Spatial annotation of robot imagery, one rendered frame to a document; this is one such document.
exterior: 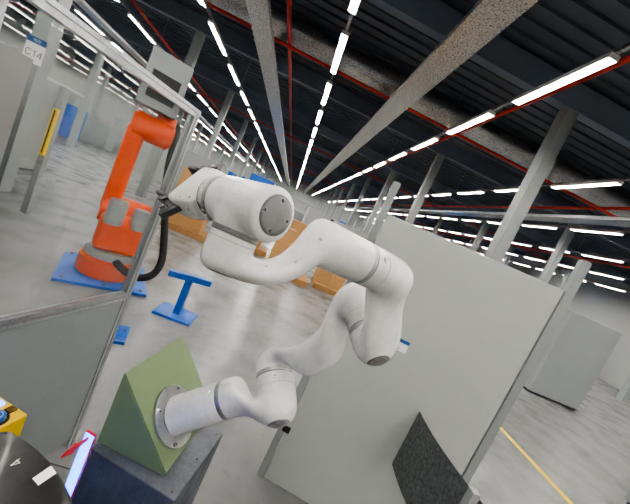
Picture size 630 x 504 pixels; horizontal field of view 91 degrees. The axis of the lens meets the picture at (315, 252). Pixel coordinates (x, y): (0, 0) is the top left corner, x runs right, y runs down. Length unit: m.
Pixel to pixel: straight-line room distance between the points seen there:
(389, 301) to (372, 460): 1.85
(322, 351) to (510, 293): 1.53
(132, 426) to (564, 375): 9.82
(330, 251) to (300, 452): 2.08
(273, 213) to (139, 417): 0.84
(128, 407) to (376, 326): 0.77
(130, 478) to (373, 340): 0.81
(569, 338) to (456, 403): 7.76
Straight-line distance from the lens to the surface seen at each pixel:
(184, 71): 4.38
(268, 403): 0.98
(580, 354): 10.28
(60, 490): 0.83
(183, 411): 1.14
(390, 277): 0.64
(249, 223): 0.44
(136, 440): 1.18
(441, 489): 2.07
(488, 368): 2.26
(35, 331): 1.73
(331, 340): 0.85
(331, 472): 2.54
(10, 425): 1.10
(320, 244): 0.53
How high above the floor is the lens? 1.81
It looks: 6 degrees down
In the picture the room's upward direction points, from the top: 24 degrees clockwise
